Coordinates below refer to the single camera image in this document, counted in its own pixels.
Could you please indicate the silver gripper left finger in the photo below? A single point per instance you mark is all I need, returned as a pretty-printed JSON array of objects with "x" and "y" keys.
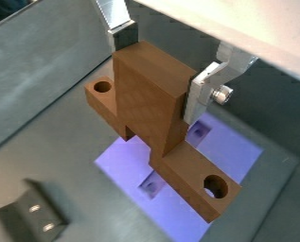
[{"x": 121, "y": 28}]

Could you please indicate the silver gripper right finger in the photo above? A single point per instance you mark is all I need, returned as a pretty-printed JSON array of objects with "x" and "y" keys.
[{"x": 207, "y": 86}]

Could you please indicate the brown T-shaped block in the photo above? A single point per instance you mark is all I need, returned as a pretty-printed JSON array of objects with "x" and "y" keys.
[{"x": 140, "y": 103}]

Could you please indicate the dark grey fixture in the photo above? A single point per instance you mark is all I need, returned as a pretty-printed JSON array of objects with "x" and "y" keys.
[{"x": 33, "y": 219}]

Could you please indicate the purple base block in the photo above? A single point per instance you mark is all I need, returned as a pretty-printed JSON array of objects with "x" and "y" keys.
[{"x": 125, "y": 163}]

